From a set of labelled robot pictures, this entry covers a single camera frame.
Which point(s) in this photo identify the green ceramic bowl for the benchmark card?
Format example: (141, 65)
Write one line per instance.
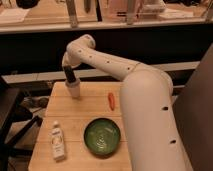
(102, 136)

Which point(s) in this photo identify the orange carrot-shaped eraser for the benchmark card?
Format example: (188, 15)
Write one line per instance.
(111, 101)

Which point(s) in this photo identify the white plastic bottle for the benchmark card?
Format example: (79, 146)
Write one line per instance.
(57, 142)

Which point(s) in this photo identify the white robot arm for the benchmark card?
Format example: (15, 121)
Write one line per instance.
(152, 136)

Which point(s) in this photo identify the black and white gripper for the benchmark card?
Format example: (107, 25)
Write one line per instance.
(72, 82)

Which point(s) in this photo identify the grey panel at right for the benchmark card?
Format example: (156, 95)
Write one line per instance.
(193, 110)

